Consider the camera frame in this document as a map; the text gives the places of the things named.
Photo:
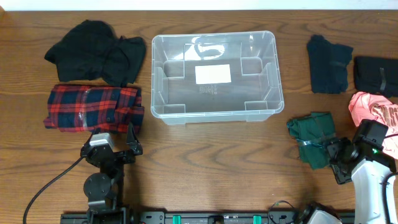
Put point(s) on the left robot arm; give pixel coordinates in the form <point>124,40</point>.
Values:
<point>104,189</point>

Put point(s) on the black taped garment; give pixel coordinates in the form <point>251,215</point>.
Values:
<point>376,75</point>

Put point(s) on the dark navy garment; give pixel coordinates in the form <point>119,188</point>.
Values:
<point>328,65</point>

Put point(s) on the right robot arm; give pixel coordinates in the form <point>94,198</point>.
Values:
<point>362,162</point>

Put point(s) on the red navy plaid shirt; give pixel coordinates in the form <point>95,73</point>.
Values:
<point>75,108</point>

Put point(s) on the white label in bin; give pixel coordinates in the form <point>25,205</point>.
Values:
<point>212,74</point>

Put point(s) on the dark green garment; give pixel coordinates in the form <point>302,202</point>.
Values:
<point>313,133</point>

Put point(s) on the black crumpled garment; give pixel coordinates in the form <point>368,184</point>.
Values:
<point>91,50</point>

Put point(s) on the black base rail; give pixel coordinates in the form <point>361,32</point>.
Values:
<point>207,218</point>

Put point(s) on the pink shirt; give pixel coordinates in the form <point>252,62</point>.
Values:
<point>376,107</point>

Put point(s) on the clear plastic storage bin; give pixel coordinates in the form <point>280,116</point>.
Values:
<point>254,94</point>

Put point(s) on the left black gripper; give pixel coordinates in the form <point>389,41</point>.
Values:
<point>116,154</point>

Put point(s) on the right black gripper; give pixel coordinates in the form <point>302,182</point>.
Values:
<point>333,145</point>

